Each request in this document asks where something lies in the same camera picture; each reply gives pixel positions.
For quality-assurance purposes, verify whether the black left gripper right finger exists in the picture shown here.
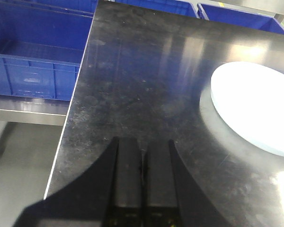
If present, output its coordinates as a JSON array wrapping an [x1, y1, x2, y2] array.
[[144, 140, 230, 227]]

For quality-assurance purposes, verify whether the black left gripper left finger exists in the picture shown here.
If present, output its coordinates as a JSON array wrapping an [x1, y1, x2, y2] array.
[[14, 137, 142, 227]]

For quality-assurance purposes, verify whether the light blue plate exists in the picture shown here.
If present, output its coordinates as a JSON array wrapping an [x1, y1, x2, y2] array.
[[210, 61, 284, 157]]

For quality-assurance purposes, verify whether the blue crate lower shelf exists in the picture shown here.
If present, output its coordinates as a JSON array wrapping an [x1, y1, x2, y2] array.
[[0, 0, 93, 101]]

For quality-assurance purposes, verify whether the blue crate far right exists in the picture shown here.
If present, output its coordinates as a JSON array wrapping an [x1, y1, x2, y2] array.
[[197, 3, 284, 35]]

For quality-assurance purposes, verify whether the blue crate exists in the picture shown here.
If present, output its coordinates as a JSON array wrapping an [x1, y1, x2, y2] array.
[[197, 3, 284, 35], [115, 0, 198, 18]]

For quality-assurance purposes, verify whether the blue crate far middle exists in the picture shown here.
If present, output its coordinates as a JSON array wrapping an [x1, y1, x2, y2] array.
[[115, 0, 198, 18]]

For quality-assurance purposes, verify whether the stainless steel shelf rail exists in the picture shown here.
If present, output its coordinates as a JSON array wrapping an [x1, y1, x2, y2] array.
[[0, 95, 70, 126]]

